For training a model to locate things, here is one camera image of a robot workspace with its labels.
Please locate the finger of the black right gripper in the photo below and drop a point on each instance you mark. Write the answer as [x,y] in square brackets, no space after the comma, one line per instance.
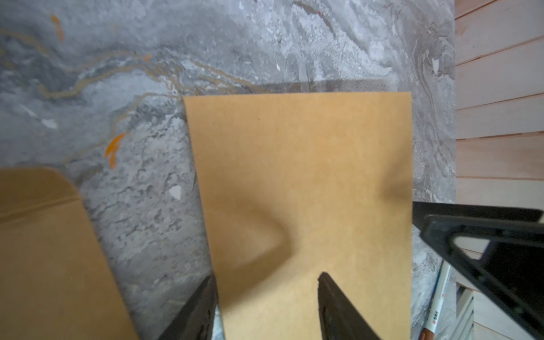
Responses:
[498,249]

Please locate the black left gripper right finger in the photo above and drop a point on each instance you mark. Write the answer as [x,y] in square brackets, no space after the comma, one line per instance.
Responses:
[339,319]

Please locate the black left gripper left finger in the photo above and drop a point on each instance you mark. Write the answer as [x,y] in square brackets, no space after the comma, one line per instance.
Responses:
[195,320]

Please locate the brown kraft file bag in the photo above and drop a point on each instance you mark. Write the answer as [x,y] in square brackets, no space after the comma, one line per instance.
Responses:
[295,185]
[55,280]

